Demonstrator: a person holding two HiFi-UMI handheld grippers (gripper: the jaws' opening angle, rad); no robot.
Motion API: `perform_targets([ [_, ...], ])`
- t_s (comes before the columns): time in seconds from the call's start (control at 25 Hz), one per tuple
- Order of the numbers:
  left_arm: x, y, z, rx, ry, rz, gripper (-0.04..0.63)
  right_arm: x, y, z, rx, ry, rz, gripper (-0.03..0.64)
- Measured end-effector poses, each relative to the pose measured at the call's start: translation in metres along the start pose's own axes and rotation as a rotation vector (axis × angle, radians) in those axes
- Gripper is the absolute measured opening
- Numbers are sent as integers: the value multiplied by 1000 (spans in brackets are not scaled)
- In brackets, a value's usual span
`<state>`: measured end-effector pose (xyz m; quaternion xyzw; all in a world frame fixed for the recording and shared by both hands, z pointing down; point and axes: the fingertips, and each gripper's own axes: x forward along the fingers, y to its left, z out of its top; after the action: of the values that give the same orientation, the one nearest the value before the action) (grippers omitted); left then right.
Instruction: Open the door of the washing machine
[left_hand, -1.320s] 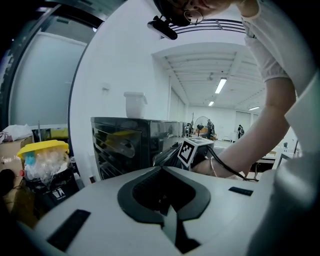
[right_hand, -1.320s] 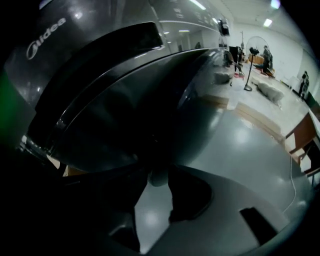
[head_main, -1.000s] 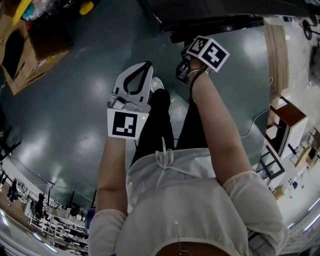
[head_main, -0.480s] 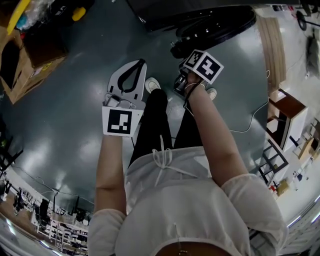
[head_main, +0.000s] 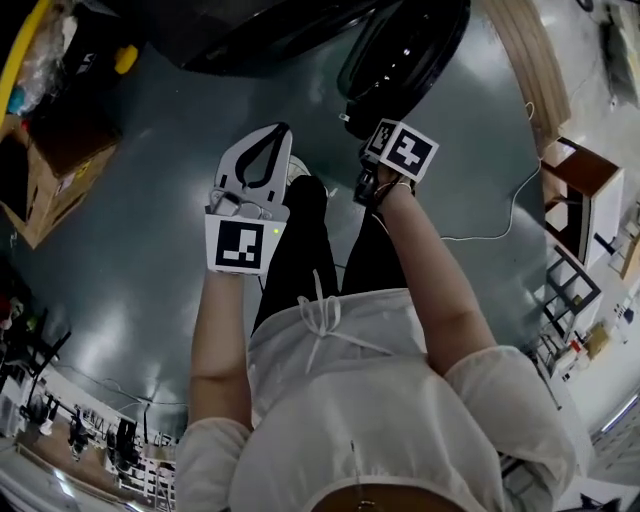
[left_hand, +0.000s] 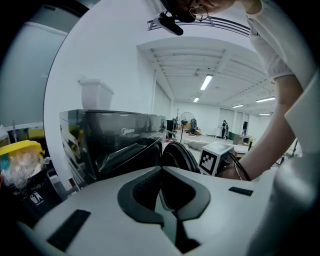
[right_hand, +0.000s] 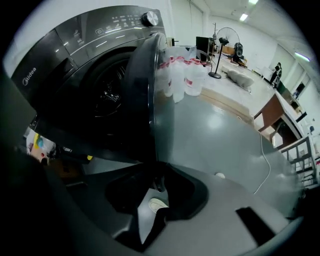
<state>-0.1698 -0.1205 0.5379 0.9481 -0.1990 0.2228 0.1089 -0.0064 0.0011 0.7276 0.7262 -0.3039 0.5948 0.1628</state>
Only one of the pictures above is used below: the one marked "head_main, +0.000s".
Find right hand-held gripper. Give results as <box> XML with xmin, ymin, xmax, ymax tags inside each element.
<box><xmin>352</xmin><ymin>118</ymin><xmax>440</xmax><ymax>206</ymax></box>

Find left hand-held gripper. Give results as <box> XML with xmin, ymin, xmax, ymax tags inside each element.
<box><xmin>203</xmin><ymin>122</ymin><xmax>295</xmax><ymax>277</ymax></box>

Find person's left forearm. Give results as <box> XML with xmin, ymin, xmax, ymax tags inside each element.
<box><xmin>188</xmin><ymin>272</ymin><xmax>254</xmax><ymax>431</ymax></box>

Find person's right forearm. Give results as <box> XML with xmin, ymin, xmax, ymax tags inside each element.
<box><xmin>382</xmin><ymin>179</ymin><xmax>499</xmax><ymax>376</ymax></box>

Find black appliance cabinet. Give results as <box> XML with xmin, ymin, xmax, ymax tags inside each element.
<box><xmin>134</xmin><ymin>0</ymin><xmax>381</xmax><ymax>79</ymax></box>

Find person's white shoe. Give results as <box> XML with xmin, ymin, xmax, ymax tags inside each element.
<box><xmin>287</xmin><ymin>153</ymin><xmax>314</xmax><ymax>184</ymax></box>

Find person's black trousers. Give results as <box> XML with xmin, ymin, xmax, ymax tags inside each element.
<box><xmin>252</xmin><ymin>174</ymin><xmax>409</xmax><ymax>334</ymax></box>

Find stack of wooden boards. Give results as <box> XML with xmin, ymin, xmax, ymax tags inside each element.
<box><xmin>482</xmin><ymin>0</ymin><xmax>572</xmax><ymax>146</ymax></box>

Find small yellow object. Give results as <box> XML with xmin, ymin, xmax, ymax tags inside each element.
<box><xmin>113</xmin><ymin>44</ymin><xmax>139</xmax><ymax>75</ymax></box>

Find brown and white cabinet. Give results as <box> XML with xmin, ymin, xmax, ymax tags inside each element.
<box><xmin>539</xmin><ymin>137</ymin><xmax>626</xmax><ymax>269</ymax></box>

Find brown cardboard box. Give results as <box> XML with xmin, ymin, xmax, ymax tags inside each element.
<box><xmin>0</xmin><ymin>112</ymin><xmax>124</xmax><ymax>250</ymax></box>

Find person's white blouse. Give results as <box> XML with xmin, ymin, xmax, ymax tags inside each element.
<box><xmin>174</xmin><ymin>287</ymin><xmax>584</xmax><ymax>512</ymax></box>

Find yellow rimmed basket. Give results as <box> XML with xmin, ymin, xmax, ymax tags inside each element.
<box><xmin>0</xmin><ymin>0</ymin><xmax>76</xmax><ymax>131</ymax></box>

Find white floor cable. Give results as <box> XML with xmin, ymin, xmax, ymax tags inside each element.
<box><xmin>442</xmin><ymin>102</ymin><xmax>544</xmax><ymax>242</ymax></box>

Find black metal frame shelf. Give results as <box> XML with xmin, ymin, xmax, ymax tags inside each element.
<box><xmin>542</xmin><ymin>244</ymin><xmax>604</xmax><ymax>336</ymax></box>

